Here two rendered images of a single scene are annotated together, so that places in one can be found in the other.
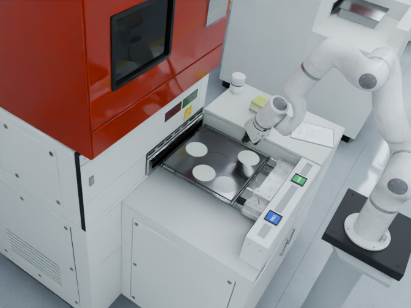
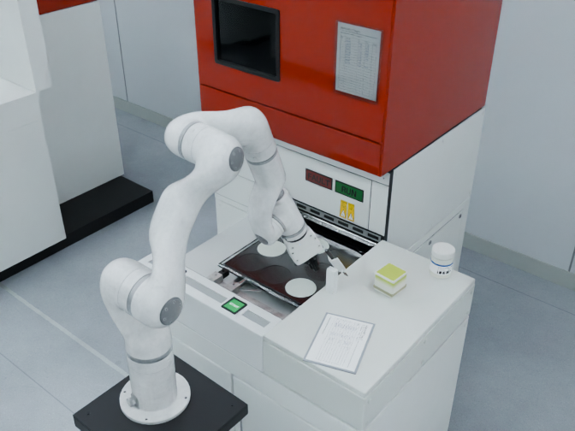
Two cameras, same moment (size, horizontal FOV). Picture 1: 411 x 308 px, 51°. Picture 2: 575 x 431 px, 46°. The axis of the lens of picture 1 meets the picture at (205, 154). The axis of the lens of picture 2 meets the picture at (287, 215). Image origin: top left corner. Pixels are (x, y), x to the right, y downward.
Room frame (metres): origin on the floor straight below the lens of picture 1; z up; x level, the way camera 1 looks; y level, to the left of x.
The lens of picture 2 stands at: (1.86, -1.90, 2.28)
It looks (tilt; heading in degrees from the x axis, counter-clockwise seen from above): 32 degrees down; 104
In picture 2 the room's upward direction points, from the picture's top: straight up
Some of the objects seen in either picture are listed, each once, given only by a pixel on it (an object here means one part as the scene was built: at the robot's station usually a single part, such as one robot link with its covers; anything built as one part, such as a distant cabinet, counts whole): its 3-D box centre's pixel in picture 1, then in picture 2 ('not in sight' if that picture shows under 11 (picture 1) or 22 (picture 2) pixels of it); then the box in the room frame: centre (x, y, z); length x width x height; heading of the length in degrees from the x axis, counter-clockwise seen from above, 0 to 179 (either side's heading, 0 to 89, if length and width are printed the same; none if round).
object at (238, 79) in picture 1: (236, 83); (441, 260); (1.91, -0.10, 1.01); 0.07 x 0.07 x 0.10
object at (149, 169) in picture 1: (176, 142); (327, 233); (1.50, 0.14, 0.89); 0.44 x 0.02 x 0.10; 155
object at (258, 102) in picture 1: (259, 106); (390, 280); (1.76, -0.22, 1.00); 0.07 x 0.07 x 0.07; 60
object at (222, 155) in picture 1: (216, 160); (295, 260); (1.43, -0.05, 0.90); 0.34 x 0.34 x 0.01; 65
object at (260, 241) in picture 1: (282, 209); (205, 307); (1.21, -0.36, 0.89); 0.55 x 0.09 x 0.14; 155
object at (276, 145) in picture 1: (271, 129); (374, 323); (1.73, -0.31, 0.89); 0.62 x 0.35 x 0.14; 65
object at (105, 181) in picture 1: (151, 139); (292, 185); (1.35, 0.23, 1.02); 0.82 x 0.03 x 0.40; 155
